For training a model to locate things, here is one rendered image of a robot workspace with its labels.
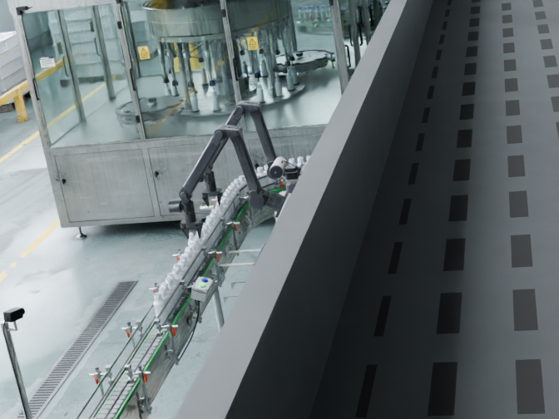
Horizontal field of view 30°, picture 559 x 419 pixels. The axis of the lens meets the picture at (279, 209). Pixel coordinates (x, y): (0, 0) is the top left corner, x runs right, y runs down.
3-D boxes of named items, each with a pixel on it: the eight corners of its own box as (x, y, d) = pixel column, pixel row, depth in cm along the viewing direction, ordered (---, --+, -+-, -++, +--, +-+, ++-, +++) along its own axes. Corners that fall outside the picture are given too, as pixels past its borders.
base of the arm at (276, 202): (289, 192, 526) (280, 212, 531) (274, 185, 527) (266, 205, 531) (286, 198, 518) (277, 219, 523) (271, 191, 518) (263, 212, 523)
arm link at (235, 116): (245, 110, 553) (249, 105, 563) (236, 104, 552) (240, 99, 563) (206, 174, 569) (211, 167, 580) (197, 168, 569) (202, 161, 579)
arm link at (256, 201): (236, 124, 509) (241, 118, 518) (211, 131, 512) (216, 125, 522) (266, 207, 521) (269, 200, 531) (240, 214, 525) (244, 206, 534)
